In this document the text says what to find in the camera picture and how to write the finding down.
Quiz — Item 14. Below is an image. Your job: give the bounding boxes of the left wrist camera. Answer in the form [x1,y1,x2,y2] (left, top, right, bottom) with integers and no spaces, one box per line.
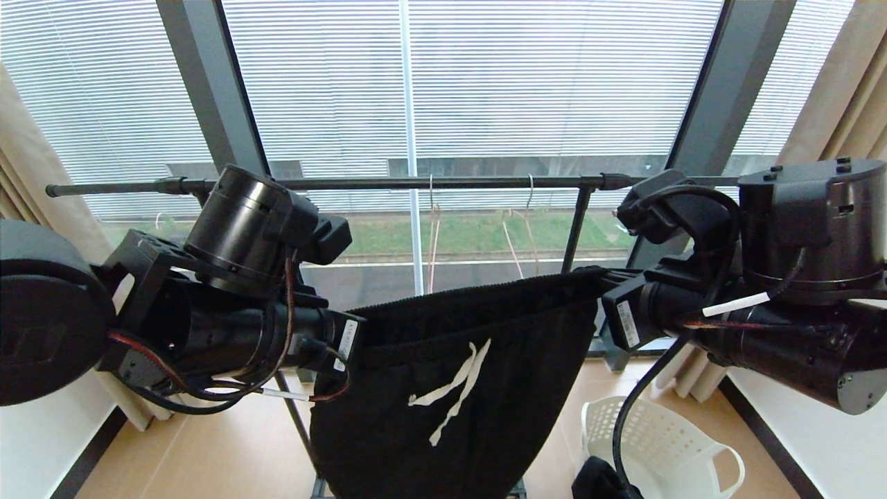
[288,194,353,268]

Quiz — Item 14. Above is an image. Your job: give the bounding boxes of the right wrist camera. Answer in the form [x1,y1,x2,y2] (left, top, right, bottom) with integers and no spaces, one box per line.
[615,168,721,281]

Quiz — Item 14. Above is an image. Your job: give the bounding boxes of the black drawstring shorts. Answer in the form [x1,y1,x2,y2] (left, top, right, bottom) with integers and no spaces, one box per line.
[310,267,611,499]

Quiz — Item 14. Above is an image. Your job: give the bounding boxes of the window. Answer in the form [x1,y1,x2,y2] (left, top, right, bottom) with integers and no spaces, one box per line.
[0,0,860,375]

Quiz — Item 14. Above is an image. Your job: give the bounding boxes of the black cable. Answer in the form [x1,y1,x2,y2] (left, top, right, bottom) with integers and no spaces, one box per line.
[121,360,292,417]
[612,331,697,499]

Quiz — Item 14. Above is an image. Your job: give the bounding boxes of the black clothes rack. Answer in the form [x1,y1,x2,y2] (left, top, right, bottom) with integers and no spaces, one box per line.
[45,172,742,499]

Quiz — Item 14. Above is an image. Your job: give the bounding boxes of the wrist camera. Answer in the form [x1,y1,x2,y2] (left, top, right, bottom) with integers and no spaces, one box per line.
[615,168,721,281]
[288,194,353,268]

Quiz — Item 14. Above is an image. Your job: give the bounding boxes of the white laundry basket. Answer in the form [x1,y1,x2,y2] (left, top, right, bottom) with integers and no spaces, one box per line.
[581,395,747,499]

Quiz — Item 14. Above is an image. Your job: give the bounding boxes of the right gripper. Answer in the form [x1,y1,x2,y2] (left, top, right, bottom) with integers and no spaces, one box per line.
[601,274,887,417]

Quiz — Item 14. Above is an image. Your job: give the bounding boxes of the pink clothes hanger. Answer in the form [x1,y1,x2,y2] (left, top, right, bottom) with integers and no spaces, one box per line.
[500,173,545,281]
[426,173,444,295]

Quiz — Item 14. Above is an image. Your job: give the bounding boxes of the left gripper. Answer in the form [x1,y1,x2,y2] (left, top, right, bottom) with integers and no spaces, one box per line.
[111,277,366,389]

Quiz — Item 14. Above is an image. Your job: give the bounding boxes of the beige curtain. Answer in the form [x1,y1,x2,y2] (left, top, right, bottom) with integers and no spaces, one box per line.
[655,0,887,403]
[0,62,174,430]

